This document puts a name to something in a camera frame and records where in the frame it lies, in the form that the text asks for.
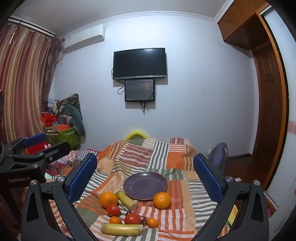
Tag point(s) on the orange box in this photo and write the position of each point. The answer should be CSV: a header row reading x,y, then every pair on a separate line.
x,y
61,128

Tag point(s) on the striped patchwork blanket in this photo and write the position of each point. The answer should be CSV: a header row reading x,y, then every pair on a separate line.
x,y
175,160

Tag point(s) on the dark patterned pillow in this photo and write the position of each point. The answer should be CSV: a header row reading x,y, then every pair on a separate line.
x,y
72,99

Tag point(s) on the wooden wardrobe cabinet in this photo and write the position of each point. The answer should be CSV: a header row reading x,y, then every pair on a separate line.
x,y
238,20

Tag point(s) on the yellow chair back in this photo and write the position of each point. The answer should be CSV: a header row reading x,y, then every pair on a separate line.
x,y
136,134

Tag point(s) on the large orange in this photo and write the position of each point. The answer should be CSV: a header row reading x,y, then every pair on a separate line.
x,y
108,198
161,200

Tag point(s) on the wooden door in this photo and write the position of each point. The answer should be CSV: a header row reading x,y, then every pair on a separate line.
x,y
268,104

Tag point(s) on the dark purple plum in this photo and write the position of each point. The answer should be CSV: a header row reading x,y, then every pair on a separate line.
x,y
144,222

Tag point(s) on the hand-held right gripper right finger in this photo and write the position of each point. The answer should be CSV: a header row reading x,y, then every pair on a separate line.
x,y
207,178

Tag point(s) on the purple plate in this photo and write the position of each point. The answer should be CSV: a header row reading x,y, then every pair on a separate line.
x,y
144,185

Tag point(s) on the curtain rail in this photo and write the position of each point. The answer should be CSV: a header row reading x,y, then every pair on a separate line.
x,y
34,27

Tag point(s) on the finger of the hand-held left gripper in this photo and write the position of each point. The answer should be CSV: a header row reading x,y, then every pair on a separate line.
x,y
57,149
34,139

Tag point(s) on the red box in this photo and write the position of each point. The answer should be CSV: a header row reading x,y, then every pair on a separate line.
x,y
34,149

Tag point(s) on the black wall television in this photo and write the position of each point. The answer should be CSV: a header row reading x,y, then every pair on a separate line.
x,y
138,63

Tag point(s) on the blue chair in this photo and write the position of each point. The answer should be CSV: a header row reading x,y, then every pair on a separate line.
x,y
218,157

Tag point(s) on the grey plush toy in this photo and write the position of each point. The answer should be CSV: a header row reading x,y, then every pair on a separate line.
x,y
76,115

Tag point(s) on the striped red curtain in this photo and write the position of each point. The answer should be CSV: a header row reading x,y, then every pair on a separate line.
x,y
23,81

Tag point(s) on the small orange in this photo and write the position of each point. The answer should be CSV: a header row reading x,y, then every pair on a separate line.
x,y
152,223
115,220

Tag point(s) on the green storage box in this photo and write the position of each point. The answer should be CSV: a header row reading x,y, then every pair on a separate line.
x,y
67,137

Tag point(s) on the white air conditioner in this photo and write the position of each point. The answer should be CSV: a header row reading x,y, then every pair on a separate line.
x,y
85,39

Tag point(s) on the checkered cloth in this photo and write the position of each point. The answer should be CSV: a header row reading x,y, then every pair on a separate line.
x,y
87,153

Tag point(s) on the red bag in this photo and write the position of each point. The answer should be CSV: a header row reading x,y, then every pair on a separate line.
x,y
47,119

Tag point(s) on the small black wall monitor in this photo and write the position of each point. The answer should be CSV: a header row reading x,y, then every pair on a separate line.
x,y
138,90

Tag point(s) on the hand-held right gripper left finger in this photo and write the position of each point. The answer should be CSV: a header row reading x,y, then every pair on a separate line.
x,y
82,178

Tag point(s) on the red tomato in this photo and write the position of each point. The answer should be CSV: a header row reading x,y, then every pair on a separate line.
x,y
113,210
132,219

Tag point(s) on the floral bedsheet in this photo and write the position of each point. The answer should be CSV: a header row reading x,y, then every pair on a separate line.
x,y
62,162

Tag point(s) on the yellow-green banana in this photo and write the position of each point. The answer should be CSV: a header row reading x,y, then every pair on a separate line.
x,y
124,199
120,229

